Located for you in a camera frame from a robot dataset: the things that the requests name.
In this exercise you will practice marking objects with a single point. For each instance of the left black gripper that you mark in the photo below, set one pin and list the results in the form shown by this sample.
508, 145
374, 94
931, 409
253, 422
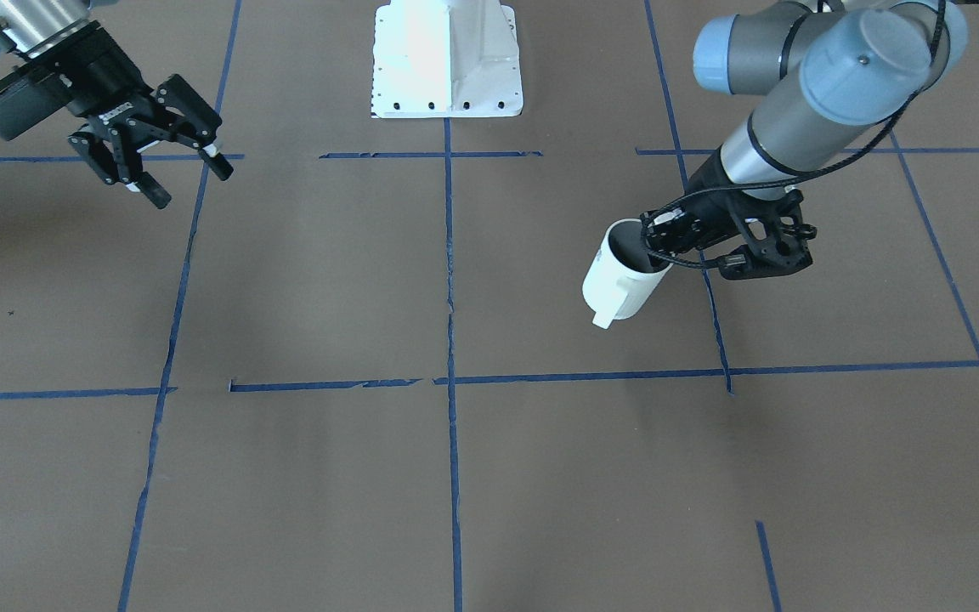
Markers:
717, 206

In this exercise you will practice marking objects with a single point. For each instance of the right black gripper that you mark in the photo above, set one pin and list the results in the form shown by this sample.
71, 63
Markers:
95, 78

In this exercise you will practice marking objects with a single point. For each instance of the white ribbed mug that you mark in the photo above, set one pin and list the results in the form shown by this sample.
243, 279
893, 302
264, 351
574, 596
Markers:
622, 275

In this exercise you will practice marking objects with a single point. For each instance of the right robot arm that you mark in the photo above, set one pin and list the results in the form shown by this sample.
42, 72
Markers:
29, 28

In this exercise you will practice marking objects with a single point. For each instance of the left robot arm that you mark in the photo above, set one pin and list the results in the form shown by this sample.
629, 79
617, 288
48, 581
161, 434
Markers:
824, 79

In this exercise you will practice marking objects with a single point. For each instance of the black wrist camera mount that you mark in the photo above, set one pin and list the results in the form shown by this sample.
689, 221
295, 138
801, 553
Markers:
775, 237

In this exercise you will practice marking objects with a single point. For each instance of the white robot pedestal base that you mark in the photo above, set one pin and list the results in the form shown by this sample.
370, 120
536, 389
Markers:
446, 59

